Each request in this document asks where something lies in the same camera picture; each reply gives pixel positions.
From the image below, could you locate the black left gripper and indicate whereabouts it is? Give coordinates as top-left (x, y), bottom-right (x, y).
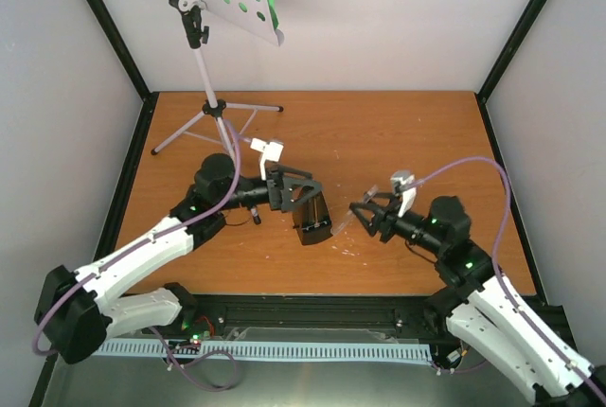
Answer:
top-left (218, 163), bottom-right (322, 211)

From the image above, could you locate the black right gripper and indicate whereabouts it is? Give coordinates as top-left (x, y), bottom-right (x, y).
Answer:
top-left (350, 192), bottom-right (445, 256)

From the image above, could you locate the black metronome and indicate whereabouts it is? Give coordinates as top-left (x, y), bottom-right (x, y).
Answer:
top-left (293, 192), bottom-right (332, 246)

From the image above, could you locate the clear plastic metronome cover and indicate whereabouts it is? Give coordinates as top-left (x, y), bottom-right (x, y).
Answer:
top-left (331, 185), bottom-right (379, 236)

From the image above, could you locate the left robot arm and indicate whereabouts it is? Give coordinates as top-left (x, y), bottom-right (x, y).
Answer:
top-left (32, 153), bottom-right (323, 364)

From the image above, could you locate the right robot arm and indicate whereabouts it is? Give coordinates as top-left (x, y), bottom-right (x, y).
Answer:
top-left (349, 195), bottom-right (605, 406)

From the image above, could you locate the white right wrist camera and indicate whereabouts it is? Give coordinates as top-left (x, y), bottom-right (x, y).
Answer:
top-left (390, 170), bottom-right (417, 218)

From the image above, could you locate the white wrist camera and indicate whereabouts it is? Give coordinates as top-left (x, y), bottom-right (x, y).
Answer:
top-left (390, 170), bottom-right (417, 218)
top-left (250, 137), bottom-right (284, 181)

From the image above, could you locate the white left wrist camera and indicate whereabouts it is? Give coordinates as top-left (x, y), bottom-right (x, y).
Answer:
top-left (250, 137), bottom-right (284, 181)

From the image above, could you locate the black aluminium frame rail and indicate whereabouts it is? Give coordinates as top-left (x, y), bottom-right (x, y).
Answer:
top-left (194, 294), bottom-right (455, 343)

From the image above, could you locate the light blue cable duct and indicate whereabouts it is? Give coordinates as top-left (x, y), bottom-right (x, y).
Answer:
top-left (93, 338), bottom-right (433, 365)

